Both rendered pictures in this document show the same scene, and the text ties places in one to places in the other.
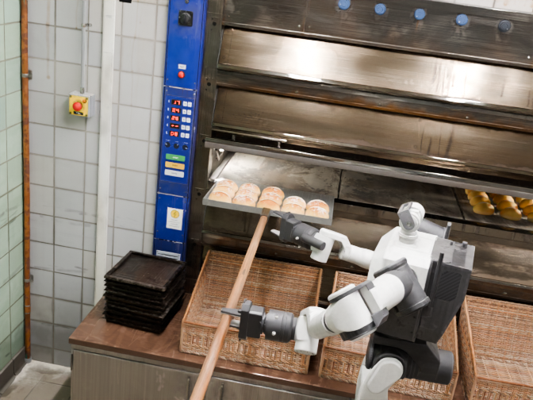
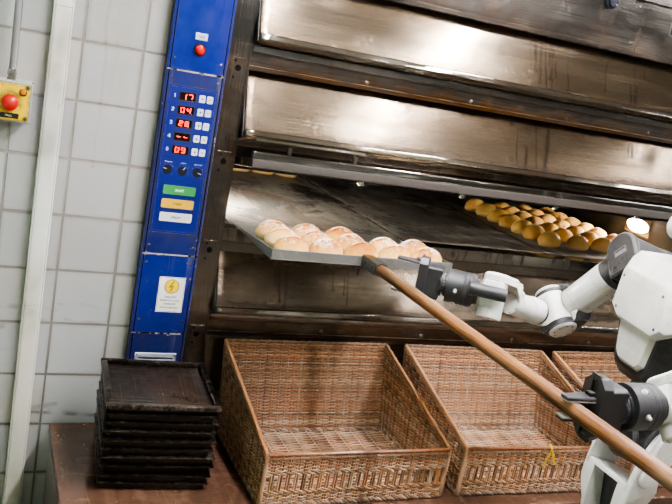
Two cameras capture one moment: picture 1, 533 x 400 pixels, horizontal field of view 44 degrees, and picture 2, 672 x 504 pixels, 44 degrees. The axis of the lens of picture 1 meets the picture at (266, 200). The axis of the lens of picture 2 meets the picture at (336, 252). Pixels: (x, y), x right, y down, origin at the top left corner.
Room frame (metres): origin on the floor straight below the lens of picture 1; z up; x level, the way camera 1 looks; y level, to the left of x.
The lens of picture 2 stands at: (0.71, 1.18, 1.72)
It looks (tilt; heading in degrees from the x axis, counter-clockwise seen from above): 14 degrees down; 329
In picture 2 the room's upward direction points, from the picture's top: 11 degrees clockwise
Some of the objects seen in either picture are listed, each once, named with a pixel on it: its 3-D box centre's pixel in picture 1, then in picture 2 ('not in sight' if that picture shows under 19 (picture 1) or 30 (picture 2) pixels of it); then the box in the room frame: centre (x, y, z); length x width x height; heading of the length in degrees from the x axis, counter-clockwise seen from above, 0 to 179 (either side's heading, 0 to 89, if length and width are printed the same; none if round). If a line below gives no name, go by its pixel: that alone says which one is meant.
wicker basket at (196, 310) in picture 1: (254, 307); (330, 415); (2.57, -0.01, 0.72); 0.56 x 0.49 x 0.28; 85
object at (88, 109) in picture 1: (82, 104); (9, 99); (2.89, 0.89, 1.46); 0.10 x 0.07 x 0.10; 84
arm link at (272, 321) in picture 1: (261, 323); (615, 407); (1.66, -0.03, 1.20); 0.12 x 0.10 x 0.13; 84
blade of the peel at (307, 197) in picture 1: (271, 197); (340, 242); (2.72, -0.02, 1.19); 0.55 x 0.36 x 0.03; 85
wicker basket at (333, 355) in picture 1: (389, 332); (503, 414); (2.51, -0.61, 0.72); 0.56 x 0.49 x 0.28; 83
